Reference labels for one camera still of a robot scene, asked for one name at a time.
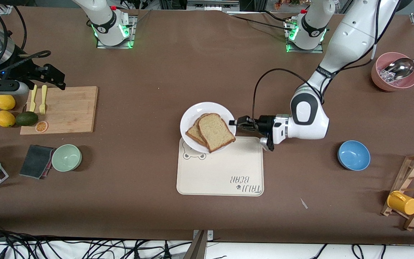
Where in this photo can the thick bread slice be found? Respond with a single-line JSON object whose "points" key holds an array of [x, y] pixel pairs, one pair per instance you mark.
{"points": [[192, 133]]}

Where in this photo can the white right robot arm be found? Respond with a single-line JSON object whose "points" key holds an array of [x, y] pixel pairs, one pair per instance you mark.
{"points": [[102, 14]]}

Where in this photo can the silver foil wrapped candies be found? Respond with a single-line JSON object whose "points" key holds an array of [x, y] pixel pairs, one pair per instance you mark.
{"points": [[386, 76]]}

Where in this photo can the wooden peg rack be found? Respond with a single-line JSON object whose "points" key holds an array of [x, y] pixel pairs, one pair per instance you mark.
{"points": [[413, 169]]}

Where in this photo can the yellow lemon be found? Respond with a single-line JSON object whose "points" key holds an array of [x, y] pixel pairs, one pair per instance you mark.
{"points": [[5, 102], [5, 119]]}

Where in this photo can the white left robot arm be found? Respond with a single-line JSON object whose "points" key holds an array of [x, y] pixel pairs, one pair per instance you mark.
{"points": [[354, 32]]}

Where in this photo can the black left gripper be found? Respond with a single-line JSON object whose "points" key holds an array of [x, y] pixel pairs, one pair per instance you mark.
{"points": [[265, 123]]}

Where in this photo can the yellow plastic knife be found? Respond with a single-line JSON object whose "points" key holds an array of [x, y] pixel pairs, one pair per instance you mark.
{"points": [[33, 99]]}

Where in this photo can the white bear print tray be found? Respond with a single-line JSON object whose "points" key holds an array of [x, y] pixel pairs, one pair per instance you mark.
{"points": [[221, 169]]}

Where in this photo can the blue bowl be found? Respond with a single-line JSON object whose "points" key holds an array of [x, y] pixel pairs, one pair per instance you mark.
{"points": [[354, 155]]}

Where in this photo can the pink bowl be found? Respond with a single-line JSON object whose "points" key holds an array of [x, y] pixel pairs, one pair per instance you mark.
{"points": [[377, 77]]}

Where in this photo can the yellow mug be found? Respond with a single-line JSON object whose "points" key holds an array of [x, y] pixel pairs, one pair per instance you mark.
{"points": [[403, 203]]}

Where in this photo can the white round plate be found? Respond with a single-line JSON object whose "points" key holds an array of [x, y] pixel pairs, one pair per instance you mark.
{"points": [[196, 115]]}

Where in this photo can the green avocado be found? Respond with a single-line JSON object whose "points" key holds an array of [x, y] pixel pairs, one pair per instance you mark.
{"points": [[26, 118]]}

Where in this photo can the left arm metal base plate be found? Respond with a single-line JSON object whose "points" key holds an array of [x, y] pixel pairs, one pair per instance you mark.
{"points": [[289, 47]]}

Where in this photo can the orange slice toy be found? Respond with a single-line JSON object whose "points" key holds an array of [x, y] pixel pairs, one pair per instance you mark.
{"points": [[41, 126]]}

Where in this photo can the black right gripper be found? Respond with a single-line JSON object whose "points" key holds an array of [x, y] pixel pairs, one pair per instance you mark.
{"points": [[19, 70]]}

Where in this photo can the dark grey folded cloth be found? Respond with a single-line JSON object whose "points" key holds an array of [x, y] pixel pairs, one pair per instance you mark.
{"points": [[35, 161]]}

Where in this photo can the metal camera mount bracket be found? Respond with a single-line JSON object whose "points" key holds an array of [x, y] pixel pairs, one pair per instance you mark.
{"points": [[199, 246]]}

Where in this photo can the yellow plastic fork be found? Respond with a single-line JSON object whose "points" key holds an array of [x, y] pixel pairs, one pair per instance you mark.
{"points": [[43, 99]]}

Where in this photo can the wooden cutting board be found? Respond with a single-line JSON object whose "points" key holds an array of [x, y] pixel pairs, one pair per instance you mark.
{"points": [[70, 108]]}

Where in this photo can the mint green bowl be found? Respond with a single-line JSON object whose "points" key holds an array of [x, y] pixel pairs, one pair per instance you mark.
{"points": [[67, 158]]}

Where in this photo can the small white paper scrap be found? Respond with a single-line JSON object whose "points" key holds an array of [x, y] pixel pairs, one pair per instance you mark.
{"points": [[303, 203]]}

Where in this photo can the thin bread slice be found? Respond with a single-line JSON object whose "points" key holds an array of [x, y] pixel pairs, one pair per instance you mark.
{"points": [[216, 131]]}

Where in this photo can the metal scoop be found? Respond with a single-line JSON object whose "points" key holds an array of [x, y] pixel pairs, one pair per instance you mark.
{"points": [[401, 68]]}

